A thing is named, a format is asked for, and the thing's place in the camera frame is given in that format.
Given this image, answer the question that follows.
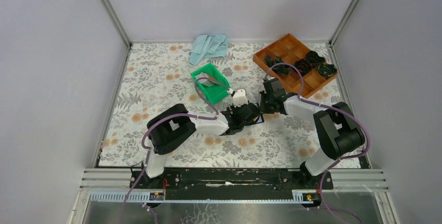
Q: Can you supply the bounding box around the green plastic bin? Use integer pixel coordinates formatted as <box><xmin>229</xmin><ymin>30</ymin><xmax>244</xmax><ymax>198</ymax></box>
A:
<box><xmin>191</xmin><ymin>63</ymin><xmax>230</xmax><ymax>104</ymax></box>

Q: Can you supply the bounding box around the black card holder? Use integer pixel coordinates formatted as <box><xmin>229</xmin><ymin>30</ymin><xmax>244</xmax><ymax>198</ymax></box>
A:
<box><xmin>254</xmin><ymin>113</ymin><xmax>265</xmax><ymax>124</ymax></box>

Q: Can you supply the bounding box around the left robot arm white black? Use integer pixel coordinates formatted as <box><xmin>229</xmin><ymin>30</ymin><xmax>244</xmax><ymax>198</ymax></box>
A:
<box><xmin>141</xmin><ymin>103</ymin><xmax>264</xmax><ymax>188</ymax></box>

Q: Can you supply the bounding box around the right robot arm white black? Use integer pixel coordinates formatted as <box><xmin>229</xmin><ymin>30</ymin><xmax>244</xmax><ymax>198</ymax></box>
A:
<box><xmin>260</xmin><ymin>78</ymin><xmax>365</xmax><ymax>189</ymax></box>

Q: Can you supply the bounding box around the stack of cards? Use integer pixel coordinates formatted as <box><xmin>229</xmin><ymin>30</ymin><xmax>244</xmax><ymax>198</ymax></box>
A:
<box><xmin>198</xmin><ymin>77</ymin><xmax>218</xmax><ymax>88</ymax></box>

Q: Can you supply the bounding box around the orange compartment tray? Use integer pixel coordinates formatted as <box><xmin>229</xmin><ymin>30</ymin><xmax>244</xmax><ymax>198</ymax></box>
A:
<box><xmin>253</xmin><ymin>33</ymin><xmax>338</xmax><ymax>98</ymax></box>

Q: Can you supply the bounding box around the light blue cloth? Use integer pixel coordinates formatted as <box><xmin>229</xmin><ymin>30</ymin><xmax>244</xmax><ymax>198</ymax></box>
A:
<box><xmin>189</xmin><ymin>34</ymin><xmax>229</xmax><ymax>66</ymax></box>

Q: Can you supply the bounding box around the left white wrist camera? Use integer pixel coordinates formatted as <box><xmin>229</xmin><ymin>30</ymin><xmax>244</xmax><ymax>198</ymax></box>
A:
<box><xmin>228</xmin><ymin>89</ymin><xmax>249</xmax><ymax>108</ymax></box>

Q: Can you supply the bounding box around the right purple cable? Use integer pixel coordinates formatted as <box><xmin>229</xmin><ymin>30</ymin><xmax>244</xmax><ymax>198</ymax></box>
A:
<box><xmin>263</xmin><ymin>63</ymin><xmax>371</xmax><ymax>224</ymax></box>

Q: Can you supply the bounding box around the dark rolled strap left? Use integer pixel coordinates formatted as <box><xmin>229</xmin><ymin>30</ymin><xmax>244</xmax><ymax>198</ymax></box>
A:
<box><xmin>264</xmin><ymin>54</ymin><xmax>291</xmax><ymax>77</ymax></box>

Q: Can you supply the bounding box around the dark rolled strap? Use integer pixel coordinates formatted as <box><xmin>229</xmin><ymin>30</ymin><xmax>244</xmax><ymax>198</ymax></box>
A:
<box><xmin>305</xmin><ymin>50</ymin><xmax>326</xmax><ymax>68</ymax></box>
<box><xmin>291</xmin><ymin>58</ymin><xmax>313</xmax><ymax>78</ymax></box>
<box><xmin>317</xmin><ymin>64</ymin><xmax>338</xmax><ymax>80</ymax></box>
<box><xmin>264</xmin><ymin>54</ymin><xmax>291</xmax><ymax>77</ymax></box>

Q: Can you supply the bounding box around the dark rolled strap middle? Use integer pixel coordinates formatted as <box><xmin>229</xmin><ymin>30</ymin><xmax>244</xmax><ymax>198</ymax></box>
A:
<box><xmin>291</xmin><ymin>58</ymin><xmax>313</xmax><ymax>78</ymax></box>

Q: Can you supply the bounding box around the dark rolled strap top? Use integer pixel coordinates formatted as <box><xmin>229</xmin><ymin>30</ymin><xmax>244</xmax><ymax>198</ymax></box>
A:
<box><xmin>305</xmin><ymin>50</ymin><xmax>326</xmax><ymax>68</ymax></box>

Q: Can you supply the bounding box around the dark rolled strap right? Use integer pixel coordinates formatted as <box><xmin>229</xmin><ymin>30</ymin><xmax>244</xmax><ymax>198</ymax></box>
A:
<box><xmin>317</xmin><ymin>64</ymin><xmax>338</xmax><ymax>80</ymax></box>

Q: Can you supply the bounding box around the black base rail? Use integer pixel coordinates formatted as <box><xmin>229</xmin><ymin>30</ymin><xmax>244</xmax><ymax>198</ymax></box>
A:
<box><xmin>129</xmin><ymin>168</ymin><xmax>334</xmax><ymax>203</ymax></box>

